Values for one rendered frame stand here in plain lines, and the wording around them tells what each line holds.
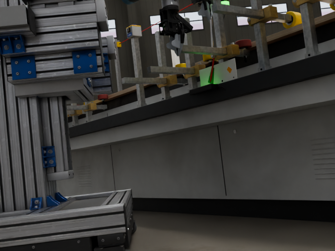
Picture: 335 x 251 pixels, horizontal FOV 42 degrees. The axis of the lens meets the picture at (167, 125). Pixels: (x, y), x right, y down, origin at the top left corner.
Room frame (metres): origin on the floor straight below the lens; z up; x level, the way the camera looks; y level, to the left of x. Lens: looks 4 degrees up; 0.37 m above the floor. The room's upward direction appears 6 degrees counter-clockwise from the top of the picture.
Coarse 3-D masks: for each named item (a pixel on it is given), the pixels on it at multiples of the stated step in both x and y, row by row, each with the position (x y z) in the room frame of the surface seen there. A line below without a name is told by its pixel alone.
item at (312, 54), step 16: (288, 64) 1.78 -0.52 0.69; (304, 64) 1.72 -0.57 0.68; (320, 64) 1.67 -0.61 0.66; (240, 80) 2.00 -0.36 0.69; (256, 80) 1.93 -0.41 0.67; (272, 80) 1.86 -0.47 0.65; (288, 80) 1.79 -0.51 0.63; (304, 80) 1.77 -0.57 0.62; (176, 96) 2.39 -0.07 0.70; (192, 96) 2.29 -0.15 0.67; (208, 96) 2.19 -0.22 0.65; (224, 96) 2.10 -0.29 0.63; (240, 96) 2.07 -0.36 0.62; (128, 112) 2.81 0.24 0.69; (144, 112) 2.66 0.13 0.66; (160, 112) 2.53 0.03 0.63; (80, 128) 3.38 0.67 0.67; (96, 128) 3.17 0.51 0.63
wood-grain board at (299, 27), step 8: (320, 16) 1.86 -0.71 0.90; (328, 16) 1.83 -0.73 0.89; (320, 24) 1.89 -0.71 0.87; (280, 32) 2.03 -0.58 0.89; (288, 32) 2.00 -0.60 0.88; (296, 32) 1.98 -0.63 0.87; (272, 40) 2.08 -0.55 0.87; (256, 48) 2.21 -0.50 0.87; (208, 64) 2.48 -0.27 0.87; (128, 88) 3.14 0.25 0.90; (136, 88) 3.06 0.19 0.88; (112, 96) 3.33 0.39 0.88; (120, 96) 3.32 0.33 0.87; (96, 104) 3.61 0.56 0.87
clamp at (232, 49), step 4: (232, 44) 2.05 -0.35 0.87; (228, 48) 2.07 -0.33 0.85; (232, 48) 2.05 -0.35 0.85; (236, 48) 2.07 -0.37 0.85; (228, 52) 2.07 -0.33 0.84; (232, 52) 2.05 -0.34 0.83; (236, 52) 2.07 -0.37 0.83; (216, 56) 2.14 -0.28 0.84; (220, 56) 2.11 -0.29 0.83; (224, 56) 2.09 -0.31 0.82; (228, 56) 2.09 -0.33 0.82; (232, 56) 2.10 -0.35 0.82; (216, 60) 2.16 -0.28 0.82
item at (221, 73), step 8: (216, 64) 2.14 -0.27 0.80; (224, 64) 2.10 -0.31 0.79; (232, 64) 2.06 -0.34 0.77; (200, 72) 2.24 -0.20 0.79; (208, 72) 2.19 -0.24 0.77; (216, 72) 2.15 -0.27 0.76; (224, 72) 2.10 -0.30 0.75; (232, 72) 2.06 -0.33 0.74; (200, 80) 2.25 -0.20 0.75; (216, 80) 2.15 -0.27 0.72; (224, 80) 2.11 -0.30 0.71
